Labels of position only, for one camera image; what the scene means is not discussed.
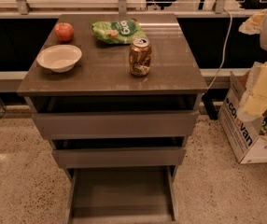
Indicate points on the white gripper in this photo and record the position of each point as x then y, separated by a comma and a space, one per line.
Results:
255, 97

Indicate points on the orange soda can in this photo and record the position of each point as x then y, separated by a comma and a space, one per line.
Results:
140, 56

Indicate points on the middle drawer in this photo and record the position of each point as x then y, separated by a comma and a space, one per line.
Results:
120, 152

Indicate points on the drawer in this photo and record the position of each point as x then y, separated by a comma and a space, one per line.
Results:
71, 117
125, 195
120, 152

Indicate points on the grey drawer cabinet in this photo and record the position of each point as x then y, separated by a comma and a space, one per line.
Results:
103, 70

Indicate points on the bottom drawer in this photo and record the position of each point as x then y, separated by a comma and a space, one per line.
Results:
125, 195

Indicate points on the top drawer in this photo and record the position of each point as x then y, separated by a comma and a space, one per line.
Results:
71, 117

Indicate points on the cardboard box with lettering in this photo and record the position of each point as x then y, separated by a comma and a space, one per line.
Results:
244, 136

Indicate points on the green chip bag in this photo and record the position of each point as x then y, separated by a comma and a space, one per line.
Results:
117, 32

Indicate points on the red apple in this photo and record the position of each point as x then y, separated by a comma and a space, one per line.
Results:
64, 31

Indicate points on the white bowl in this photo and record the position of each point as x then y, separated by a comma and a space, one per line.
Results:
59, 58

